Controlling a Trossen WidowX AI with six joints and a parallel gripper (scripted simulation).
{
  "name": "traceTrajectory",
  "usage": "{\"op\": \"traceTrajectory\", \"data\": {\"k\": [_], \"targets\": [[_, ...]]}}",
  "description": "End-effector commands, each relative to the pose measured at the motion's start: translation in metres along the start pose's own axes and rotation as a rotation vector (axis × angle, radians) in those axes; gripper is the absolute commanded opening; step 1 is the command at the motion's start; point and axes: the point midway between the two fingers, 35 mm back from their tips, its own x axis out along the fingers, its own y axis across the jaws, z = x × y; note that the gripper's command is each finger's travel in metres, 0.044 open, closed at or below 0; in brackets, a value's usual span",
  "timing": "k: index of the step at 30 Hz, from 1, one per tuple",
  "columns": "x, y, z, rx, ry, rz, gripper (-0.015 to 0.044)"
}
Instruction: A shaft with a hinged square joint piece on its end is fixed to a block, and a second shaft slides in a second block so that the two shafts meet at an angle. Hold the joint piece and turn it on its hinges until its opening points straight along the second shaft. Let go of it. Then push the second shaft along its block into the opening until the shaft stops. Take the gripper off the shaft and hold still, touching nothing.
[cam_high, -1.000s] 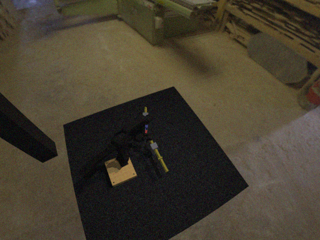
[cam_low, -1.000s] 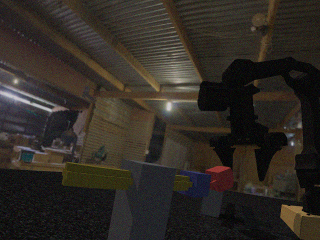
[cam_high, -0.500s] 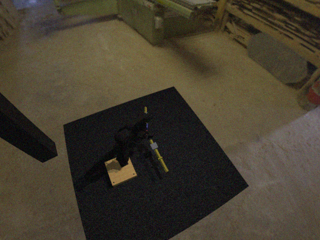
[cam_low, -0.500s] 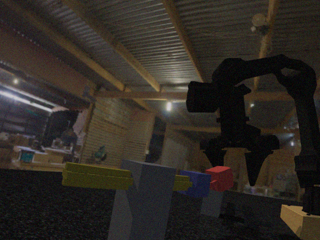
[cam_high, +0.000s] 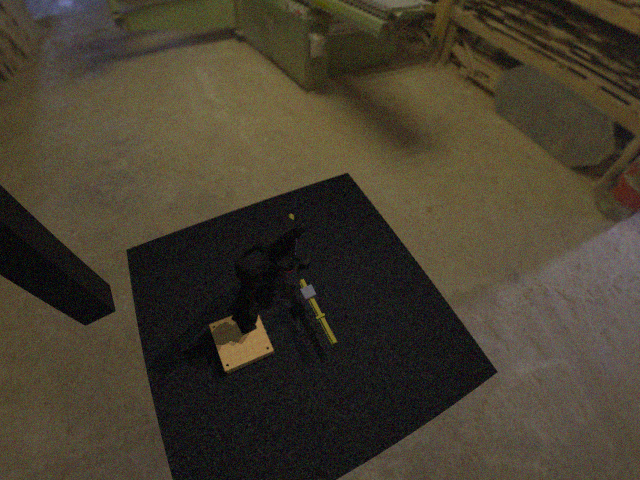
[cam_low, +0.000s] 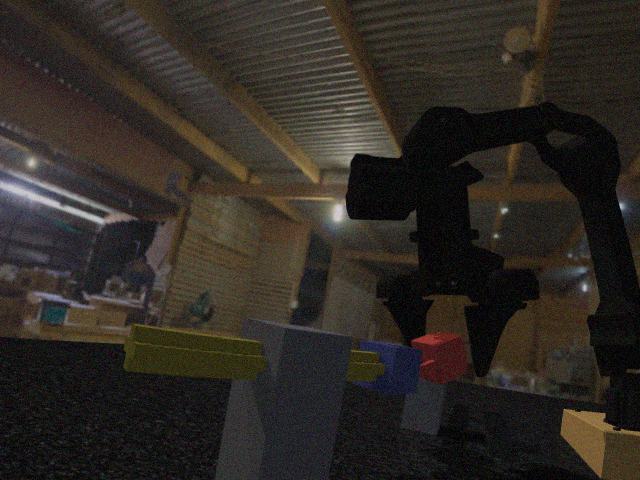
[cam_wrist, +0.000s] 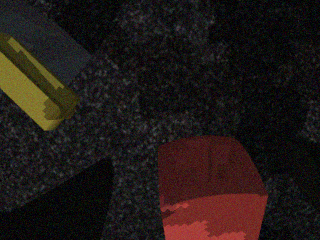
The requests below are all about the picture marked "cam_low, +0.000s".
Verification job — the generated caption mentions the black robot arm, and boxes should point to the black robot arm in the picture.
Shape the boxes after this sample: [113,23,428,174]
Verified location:
[346,101,640,432]

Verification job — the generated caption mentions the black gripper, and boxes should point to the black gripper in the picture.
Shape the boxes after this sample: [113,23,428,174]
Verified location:
[376,218,540,378]

